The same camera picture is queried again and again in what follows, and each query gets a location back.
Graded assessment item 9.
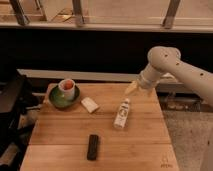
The white bottle lying down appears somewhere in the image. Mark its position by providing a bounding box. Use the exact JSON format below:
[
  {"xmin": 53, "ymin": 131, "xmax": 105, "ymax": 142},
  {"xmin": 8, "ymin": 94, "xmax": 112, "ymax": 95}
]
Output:
[{"xmin": 113, "ymin": 98, "xmax": 130, "ymax": 129}]

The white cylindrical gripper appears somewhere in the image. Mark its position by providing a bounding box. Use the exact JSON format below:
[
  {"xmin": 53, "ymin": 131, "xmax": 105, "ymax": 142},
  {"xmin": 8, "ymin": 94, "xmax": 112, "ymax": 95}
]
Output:
[{"xmin": 125, "ymin": 66, "xmax": 161, "ymax": 95}]

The green bowl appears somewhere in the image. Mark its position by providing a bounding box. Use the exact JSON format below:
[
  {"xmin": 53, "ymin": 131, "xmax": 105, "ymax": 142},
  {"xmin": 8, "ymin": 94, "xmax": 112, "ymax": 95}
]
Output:
[{"xmin": 48, "ymin": 86, "xmax": 80, "ymax": 109}]

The white sponge block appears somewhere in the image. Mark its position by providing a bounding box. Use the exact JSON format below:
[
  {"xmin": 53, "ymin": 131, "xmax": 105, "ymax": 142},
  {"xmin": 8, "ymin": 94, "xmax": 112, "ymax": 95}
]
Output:
[{"xmin": 81, "ymin": 97, "xmax": 99, "ymax": 113}]

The black chair at left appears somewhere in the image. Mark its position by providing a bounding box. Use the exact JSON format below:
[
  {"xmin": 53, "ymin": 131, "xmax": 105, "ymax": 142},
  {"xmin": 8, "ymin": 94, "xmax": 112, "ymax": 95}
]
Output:
[{"xmin": 0, "ymin": 71, "xmax": 44, "ymax": 171}]

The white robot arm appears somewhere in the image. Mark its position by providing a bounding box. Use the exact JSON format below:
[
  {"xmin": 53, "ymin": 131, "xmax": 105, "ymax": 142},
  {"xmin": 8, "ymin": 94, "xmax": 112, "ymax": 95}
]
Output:
[{"xmin": 125, "ymin": 46, "xmax": 213, "ymax": 107}]

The black eraser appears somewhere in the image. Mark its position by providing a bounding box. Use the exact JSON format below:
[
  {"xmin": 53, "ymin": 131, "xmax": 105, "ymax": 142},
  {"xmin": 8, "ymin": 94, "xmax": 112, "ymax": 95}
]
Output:
[{"xmin": 87, "ymin": 134, "xmax": 99, "ymax": 160}]

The white cup with orange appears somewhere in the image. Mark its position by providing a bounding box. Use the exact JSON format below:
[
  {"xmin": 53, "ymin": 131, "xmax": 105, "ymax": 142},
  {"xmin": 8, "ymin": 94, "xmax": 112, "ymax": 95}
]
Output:
[{"xmin": 58, "ymin": 79, "xmax": 75, "ymax": 100}]

